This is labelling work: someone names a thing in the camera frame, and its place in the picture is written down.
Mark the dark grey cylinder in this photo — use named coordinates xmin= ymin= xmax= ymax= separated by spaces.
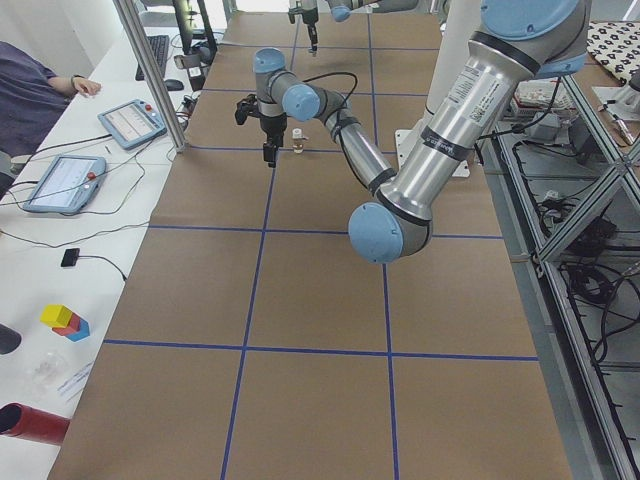
xmin=0 ymin=324 xmax=22 ymax=355

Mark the red block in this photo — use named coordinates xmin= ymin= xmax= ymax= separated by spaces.
xmin=51 ymin=314 xmax=82 ymax=337

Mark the person in dark shirt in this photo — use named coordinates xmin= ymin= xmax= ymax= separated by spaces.
xmin=1 ymin=42 xmax=102 ymax=157

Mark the far teach pendant tablet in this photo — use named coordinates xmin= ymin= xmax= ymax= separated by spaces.
xmin=97 ymin=99 xmax=167 ymax=150

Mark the blue block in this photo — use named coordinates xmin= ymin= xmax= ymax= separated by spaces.
xmin=66 ymin=319 xmax=90 ymax=342

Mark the near teach pendant tablet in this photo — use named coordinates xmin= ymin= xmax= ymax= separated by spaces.
xmin=22 ymin=154 xmax=107 ymax=214

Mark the small black box device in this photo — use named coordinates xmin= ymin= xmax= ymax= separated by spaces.
xmin=60 ymin=248 xmax=80 ymax=268

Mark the aluminium frame post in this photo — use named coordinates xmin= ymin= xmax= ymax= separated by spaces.
xmin=113 ymin=0 xmax=186 ymax=153

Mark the teach pendant tablet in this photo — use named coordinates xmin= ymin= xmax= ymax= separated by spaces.
xmin=22 ymin=154 xmax=107 ymax=214
xmin=97 ymin=99 xmax=167 ymax=150

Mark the clear plastic bag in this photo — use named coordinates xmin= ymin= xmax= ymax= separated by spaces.
xmin=25 ymin=351 xmax=69 ymax=396

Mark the black white patterned cloth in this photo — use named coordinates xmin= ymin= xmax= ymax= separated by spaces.
xmin=587 ymin=21 xmax=639 ymax=85

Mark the yellow block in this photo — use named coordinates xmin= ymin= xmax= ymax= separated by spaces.
xmin=40 ymin=304 xmax=73 ymax=328

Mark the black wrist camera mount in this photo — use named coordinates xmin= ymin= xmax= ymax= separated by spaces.
xmin=234 ymin=94 xmax=260 ymax=126
xmin=288 ymin=2 xmax=302 ymax=24

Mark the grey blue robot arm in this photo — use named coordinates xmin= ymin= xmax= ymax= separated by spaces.
xmin=253 ymin=1 xmax=591 ymax=264
xmin=287 ymin=0 xmax=419 ymax=55

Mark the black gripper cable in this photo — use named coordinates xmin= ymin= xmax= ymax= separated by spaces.
xmin=294 ymin=72 xmax=359 ymax=131

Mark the aluminium frame rack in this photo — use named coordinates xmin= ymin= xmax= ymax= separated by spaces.
xmin=482 ymin=65 xmax=639 ymax=479

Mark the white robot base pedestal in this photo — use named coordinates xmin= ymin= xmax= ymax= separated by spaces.
xmin=395 ymin=0 xmax=481 ymax=167

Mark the red cylinder tube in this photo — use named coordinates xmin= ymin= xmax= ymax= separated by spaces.
xmin=1 ymin=403 xmax=70 ymax=446

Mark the black computer mouse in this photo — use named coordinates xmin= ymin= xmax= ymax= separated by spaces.
xmin=164 ymin=79 xmax=184 ymax=91

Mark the black keyboard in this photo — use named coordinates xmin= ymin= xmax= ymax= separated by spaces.
xmin=147 ymin=35 xmax=170 ymax=80

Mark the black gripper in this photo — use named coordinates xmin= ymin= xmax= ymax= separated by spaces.
xmin=260 ymin=113 xmax=287 ymax=168
xmin=302 ymin=7 xmax=318 ymax=51

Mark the black monitor stand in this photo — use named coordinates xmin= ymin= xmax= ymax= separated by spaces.
xmin=172 ymin=0 xmax=218 ymax=63

